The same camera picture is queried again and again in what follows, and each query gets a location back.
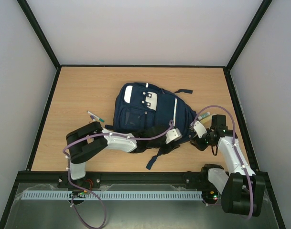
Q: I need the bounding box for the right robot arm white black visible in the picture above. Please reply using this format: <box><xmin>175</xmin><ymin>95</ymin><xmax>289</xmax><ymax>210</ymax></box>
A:
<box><xmin>190</xmin><ymin>114</ymin><xmax>265</xmax><ymax>219</ymax></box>

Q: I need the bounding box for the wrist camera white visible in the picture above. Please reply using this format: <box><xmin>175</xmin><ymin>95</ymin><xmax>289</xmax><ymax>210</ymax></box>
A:
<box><xmin>191</xmin><ymin>121</ymin><xmax>207</xmax><ymax>138</ymax></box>
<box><xmin>165</xmin><ymin>128</ymin><xmax>182</xmax><ymax>144</ymax></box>

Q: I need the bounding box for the navy blue backpack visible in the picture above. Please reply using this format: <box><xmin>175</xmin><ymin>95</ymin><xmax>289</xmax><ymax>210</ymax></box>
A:
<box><xmin>104</xmin><ymin>82</ymin><xmax>199</xmax><ymax>170</ymax></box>

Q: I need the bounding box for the green cap marker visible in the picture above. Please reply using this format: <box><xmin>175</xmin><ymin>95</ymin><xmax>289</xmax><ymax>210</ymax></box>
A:
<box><xmin>87</xmin><ymin>111</ymin><xmax>105</xmax><ymax>123</ymax></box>

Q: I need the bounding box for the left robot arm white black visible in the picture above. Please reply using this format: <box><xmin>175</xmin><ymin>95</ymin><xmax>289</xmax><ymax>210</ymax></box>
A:
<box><xmin>63</xmin><ymin>121</ymin><xmax>182</xmax><ymax>187</ymax></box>

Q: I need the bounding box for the small glue stick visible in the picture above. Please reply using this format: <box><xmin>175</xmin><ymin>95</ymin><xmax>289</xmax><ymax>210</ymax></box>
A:
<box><xmin>197</xmin><ymin>112</ymin><xmax>211</xmax><ymax>120</ymax></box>

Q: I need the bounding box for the yellow eraser block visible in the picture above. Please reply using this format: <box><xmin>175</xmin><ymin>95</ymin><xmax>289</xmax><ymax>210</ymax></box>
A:
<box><xmin>200</xmin><ymin>114</ymin><xmax>216</xmax><ymax>125</ymax></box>

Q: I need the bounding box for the light blue cable duct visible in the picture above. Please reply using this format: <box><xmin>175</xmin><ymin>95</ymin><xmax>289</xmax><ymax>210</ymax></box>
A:
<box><xmin>21</xmin><ymin>190</ymin><xmax>203</xmax><ymax>201</ymax></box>

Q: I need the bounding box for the black aluminium frame rail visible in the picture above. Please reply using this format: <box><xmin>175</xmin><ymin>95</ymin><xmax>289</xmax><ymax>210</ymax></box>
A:
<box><xmin>16</xmin><ymin>170</ymin><xmax>270</xmax><ymax>189</ymax></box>

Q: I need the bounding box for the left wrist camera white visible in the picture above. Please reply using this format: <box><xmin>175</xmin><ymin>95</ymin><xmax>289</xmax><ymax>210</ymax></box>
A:
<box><xmin>165</xmin><ymin>128</ymin><xmax>182</xmax><ymax>144</ymax></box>

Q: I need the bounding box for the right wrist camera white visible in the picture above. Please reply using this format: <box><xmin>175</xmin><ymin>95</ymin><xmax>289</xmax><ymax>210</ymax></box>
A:
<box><xmin>191</xmin><ymin>121</ymin><xmax>207</xmax><ymax>138</ymax></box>

